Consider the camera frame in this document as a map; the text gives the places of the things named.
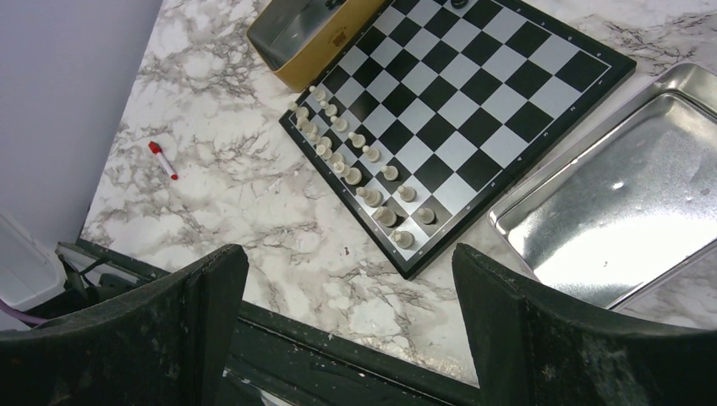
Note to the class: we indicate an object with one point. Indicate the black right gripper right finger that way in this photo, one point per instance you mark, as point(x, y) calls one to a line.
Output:
point(534, 345)

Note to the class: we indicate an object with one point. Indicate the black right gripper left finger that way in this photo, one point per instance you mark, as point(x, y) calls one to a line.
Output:
point(164, 343)

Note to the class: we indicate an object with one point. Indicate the black chess piece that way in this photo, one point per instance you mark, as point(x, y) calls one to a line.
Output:
point(457, 4)

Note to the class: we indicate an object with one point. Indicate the white chess pawn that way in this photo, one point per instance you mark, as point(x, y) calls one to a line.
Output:
point(407, 193)
point(390, 173)
point(426, 215)
point(358, 141)
point(318, 93)
point(371, 154)
point(330, 110)
point(340, 124)

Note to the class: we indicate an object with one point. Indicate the white chess knight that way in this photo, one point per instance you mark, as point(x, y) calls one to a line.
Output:
point(309, 128)
point(385, 216)

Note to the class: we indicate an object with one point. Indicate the white chess bishop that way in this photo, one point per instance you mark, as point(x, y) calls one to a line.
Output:
point(371, 197)
point(323, 146)

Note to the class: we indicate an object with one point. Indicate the silver metal tin lid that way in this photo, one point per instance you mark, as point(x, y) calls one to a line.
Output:
point(625, 207)

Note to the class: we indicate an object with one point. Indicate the red and white marker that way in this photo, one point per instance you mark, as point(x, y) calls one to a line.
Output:
point(165, 164)

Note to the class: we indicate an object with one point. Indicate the black and white chessboard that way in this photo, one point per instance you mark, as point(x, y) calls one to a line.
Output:
point(463, 102)

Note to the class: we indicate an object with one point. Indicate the yellow metal tin box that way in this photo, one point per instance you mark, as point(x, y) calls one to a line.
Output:
point(297, 40)

